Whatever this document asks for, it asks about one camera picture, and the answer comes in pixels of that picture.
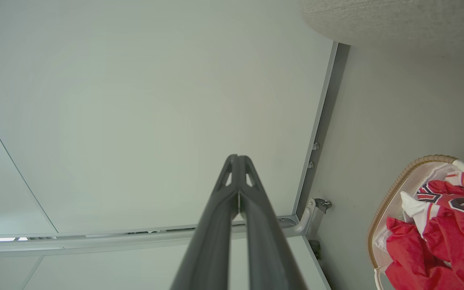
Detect woven laundry basket white liner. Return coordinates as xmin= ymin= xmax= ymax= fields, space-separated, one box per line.
xmin=367 ymin=155 xmax=464 ymax=290

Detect aluminium wall frame post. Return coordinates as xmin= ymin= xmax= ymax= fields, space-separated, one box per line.
xmin=294 ymin=42 xmax=350 ymax=226

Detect gray fabric couch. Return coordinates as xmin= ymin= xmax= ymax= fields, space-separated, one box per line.
xmin=298 ymin=0 xmax=464 ymax=61

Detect aluminium wall frame rail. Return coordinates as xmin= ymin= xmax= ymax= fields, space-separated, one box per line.
xmin=0 ymin=215 xmax=311 ymax=259

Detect red shorts with white stripe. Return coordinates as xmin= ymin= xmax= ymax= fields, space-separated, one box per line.
xmin=384 ymin=209 xmax=464 ymax=290

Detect grey metal corner bracket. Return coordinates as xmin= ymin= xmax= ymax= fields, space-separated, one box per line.
xmin=314 ymin=198 xmax=332 ymax=214

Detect red jersey with black lettering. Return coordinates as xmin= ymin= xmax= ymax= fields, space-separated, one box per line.
xmin=400 ymin=171 xmax=464 ymax=238

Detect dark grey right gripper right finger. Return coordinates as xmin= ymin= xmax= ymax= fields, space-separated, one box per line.
xmin=238 ymin=155 xmax=307 ymax=290

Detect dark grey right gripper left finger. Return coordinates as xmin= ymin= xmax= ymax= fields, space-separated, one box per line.
xmin=170 ymin=155 xmax=239 ymax=290

